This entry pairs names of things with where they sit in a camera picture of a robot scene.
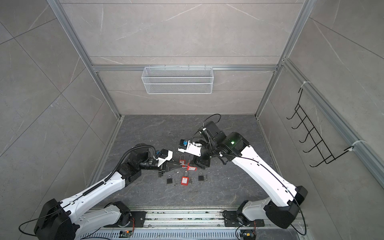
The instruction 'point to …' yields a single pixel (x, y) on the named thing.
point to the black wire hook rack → (320, 151)
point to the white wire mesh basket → (178, 80)
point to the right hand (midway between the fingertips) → (193, 154)
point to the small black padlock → (169, 179)
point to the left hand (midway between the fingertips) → (181, 162)
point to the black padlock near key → (201, 178)
